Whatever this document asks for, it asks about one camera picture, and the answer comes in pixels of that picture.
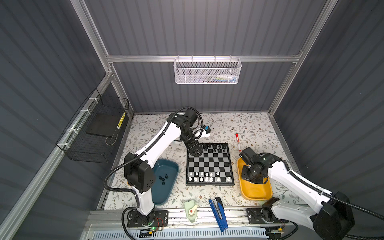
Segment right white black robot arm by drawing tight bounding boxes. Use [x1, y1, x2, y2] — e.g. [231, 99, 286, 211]
[239, 148, 384, 240]

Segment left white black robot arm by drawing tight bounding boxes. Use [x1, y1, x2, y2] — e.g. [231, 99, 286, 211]
[103, 107, 210, 217]

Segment black white chess board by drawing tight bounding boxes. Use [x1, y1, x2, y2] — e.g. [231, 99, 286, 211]
[186, 143, 235, 186]

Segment black chess pieces in tray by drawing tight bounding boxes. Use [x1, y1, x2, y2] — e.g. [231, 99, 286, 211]
[159, 174, 169, 185]

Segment yellow plastic tray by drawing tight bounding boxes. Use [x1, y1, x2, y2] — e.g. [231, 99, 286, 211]
[237, 158, 273, 201]

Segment teal plastic tray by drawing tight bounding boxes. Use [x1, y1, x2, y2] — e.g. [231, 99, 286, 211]
[151, 159, 179, 206]

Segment red white marker pen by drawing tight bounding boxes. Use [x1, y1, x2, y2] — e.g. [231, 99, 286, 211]
[236, 133, 242, 152]

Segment blue black stapler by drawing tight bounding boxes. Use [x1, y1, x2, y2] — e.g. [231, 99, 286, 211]
[209, 197, 228, 232]

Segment light green tape dispenser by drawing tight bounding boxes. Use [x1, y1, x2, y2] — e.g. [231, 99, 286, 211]
[184, 200, 198, 223]

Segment yellow green marker in basket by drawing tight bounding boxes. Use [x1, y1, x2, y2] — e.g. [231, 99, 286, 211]
[117, 112, 126, 130]

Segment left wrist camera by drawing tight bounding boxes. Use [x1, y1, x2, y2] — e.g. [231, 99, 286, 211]
[197, 126, 211, 139]

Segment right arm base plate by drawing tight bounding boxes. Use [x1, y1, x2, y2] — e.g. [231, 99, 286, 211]
[246, 208, 286, 225]

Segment white wire wall basket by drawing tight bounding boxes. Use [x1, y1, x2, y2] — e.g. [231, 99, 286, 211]
[173, 58, 242, 85]

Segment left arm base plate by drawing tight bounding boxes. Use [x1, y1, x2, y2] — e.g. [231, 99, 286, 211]
[127, 210, 169, 228]

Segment black wire side basket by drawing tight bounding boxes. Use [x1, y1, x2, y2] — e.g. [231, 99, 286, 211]
[57, 90, 131, 164]

